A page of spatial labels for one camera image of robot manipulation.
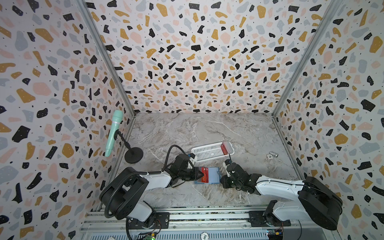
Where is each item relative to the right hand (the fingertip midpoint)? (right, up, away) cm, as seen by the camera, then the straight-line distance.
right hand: (219, 178), depth 85 cm
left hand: (-8, +4, -2) cm, 9 cm away
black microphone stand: (-54, +11, +12) cm, 56 cm away
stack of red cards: (+5, +14, +12) cm, 19 cm away
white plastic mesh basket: (-3, +13, +15) cm, 20 cm away
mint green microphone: (-52, +35, -12) cm, 64 cm away
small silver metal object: (+34, +10, +12) cm, 38 cm away
